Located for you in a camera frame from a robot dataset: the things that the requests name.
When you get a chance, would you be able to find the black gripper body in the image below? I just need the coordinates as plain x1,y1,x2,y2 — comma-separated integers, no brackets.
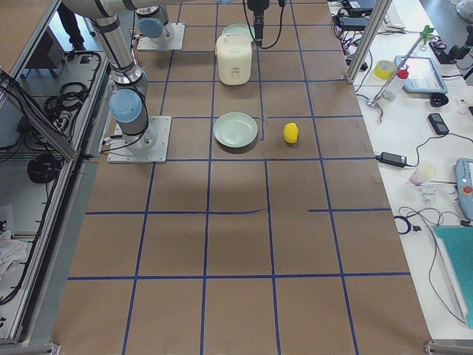
247,0,269,15

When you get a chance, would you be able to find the white rice cooker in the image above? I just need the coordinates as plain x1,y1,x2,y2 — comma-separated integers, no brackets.
215,33,252,86

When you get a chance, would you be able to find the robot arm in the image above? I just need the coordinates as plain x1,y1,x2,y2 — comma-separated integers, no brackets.
135,5,174,43
64,0,176,152

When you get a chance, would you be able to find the green plate near arm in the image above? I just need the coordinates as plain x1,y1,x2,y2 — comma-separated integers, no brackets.
222,24,254,42
213,112,259,148

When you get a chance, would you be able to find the yellow tape roll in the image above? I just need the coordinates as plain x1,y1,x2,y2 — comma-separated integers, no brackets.
373,60,397,80

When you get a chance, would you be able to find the blue teach pendant tablet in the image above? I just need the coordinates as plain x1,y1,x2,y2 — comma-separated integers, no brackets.
399,56,448,94

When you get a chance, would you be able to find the black power adapter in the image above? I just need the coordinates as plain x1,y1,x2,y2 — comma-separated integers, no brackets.
375,152,407,168

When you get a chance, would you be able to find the black mobile phone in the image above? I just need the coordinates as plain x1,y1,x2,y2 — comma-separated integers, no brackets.
427,113,449,135

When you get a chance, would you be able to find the green cutting mat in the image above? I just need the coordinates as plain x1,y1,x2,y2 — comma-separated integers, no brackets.
435,226,472,329

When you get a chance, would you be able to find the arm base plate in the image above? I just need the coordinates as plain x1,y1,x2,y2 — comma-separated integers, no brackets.
137,22,186,51
107,116,171,163

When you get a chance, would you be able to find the aluminium frame post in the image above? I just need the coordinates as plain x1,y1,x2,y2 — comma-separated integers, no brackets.
345,0,392,84

